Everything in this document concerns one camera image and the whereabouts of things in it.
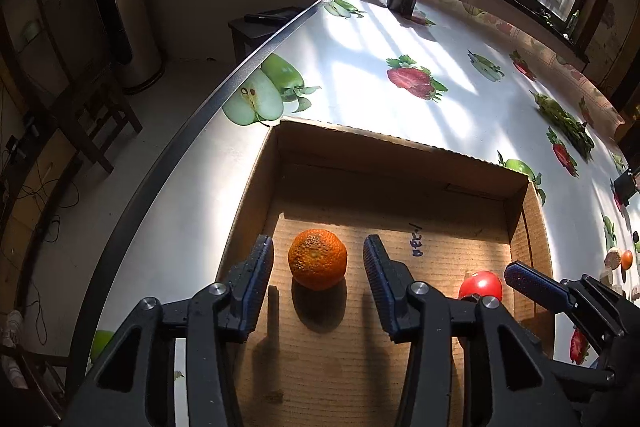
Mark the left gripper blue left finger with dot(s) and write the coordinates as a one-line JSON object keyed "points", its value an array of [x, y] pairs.
{"points": [[247, 283]]}

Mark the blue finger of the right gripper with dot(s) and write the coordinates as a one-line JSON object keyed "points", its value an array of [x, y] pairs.
{"points": [[537, 287]]}

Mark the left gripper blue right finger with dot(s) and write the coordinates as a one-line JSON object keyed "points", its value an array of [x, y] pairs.
{"points": [[388, 281]]}

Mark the red cherry tomato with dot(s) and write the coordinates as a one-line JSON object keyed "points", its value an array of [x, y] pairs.
{"points": [[481, 283]]}

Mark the round beige cork piece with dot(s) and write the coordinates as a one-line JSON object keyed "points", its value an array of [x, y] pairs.
{"points": [[613, 258]]}

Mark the orange mandarin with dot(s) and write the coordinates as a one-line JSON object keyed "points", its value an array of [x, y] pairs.
{"points": [[626, 260], [317, 259]]}

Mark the brown cardboard tray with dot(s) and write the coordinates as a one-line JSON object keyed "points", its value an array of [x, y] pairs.
{"points": [[363, 230]]}

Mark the green leafy vegetable bunch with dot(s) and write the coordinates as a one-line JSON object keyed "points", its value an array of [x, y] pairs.
{"points": [[573, 129]]}

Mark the fruit print tablecloth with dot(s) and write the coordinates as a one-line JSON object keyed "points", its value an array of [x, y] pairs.
{"points": [[450, 85]]}

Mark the dark wooden stool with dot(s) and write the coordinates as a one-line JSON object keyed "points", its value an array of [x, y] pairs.
{"points": [[250, 31]]}

